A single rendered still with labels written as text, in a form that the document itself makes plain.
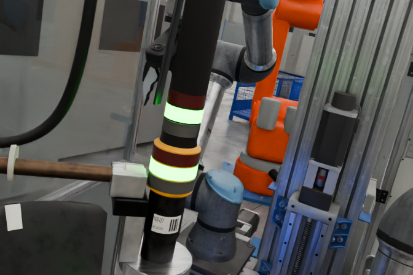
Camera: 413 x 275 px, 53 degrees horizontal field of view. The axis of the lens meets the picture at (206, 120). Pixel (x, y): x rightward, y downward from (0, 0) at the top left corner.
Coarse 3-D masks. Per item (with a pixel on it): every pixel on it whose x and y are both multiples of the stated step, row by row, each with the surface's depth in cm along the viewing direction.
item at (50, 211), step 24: (0, 216) 49; (24, 216) 51; (48, 216) 52; (72, 216) 53; (96, 216) 55; (0, 240) 48; (24, 240) 49; (48, 240) 50; (72, 240) 51; (96, 240) 53; (0, 264) 47; (24, 264) 48; (48, 264) 48; (72, 264) 50; (96, 264) 51
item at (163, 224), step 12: (156, 204) 37; (168, 204) 37; (180, 204) 38; (156, 216) 37; (168, 216) 37; (180, 216) 38; (144, 228) 39; (156, 228) 38; (168, 228) 38; (180, 228) 39; (144, 240) 39; (156, 240) 38; (168, 240) 38; (144, 252) 39; (156, 252) 38; (168, 252) 39
